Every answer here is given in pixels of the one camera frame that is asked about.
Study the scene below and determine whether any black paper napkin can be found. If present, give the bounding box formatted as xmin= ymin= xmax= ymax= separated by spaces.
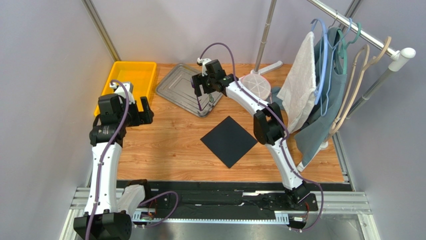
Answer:
xmin=200 ymin=116 xmax=258 ymax=169

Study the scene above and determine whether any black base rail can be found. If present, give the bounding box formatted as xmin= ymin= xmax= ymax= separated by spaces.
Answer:
xmin=116 ymin=179 xmax=354 ymax=221

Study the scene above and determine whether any beige clothes hanger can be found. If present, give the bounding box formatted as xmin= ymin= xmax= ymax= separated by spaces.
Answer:
xmin=332 ymin=35 xmax=393 ymax=134
xmin=328 ymin=44 xmax=371 ymax=138

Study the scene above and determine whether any metal clothes rack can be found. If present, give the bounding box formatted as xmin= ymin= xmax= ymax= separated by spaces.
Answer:
xmin=250 ymin=0 xmax=417 ymax=173

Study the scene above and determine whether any yellow plastic bin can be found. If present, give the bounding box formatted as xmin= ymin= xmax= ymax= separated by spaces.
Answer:
xmin=94 ymin=60 xmax=158 ymax=117

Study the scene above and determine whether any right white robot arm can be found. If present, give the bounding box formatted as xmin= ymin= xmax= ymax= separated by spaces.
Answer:
xmin=191 ymin=58 xmax=310 ymax=208

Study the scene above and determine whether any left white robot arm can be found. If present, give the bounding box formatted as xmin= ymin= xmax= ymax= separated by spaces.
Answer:
xmin=73 ymin=93 xmax=154 ymax=240

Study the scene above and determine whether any pink white round container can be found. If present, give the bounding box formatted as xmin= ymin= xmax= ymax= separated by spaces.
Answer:
xmin=241 ymin=73 xmax=272 ymax=101

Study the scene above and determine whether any blue clothes hanger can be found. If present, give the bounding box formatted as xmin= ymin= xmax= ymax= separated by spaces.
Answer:
xmin=310 ymin=18 xmax=347 ymax=117

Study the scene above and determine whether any silver metal tray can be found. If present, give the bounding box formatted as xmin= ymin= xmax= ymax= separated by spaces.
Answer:
xmin=156 ymin=63 xmax=223 ymax=118

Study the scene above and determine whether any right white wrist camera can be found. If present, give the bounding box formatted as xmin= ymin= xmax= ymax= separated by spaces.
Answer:
xmin=197 ymin=58 xmax=212 ymax=76

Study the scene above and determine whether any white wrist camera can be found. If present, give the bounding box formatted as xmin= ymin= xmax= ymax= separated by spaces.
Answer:
xmin=197 ymin=58 xmax=212 ymax=76
xmin=109 ymin=81 xmax=136 ymax=104

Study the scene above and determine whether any white towel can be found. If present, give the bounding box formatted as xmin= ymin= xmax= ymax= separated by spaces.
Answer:
xmin=277 ymin=31 xmax=317 ymax=133

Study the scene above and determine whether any purple iridescent fork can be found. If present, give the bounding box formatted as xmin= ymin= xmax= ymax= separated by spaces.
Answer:
xmin=196 ymin=96 xmax=203 ymax=111

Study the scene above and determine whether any teal grey garment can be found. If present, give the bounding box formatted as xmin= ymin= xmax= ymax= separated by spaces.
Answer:
xmin=270 ymin=27 xmax=348 ymax=168

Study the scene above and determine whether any green clothes hanger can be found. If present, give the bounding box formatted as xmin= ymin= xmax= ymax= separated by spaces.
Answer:
xmin=336 ymin=18 xmax=362 ymax=75

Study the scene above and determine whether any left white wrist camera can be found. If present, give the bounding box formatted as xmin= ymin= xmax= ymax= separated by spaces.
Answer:
xmin=109 ymin=81 xmax=136 ymax=104

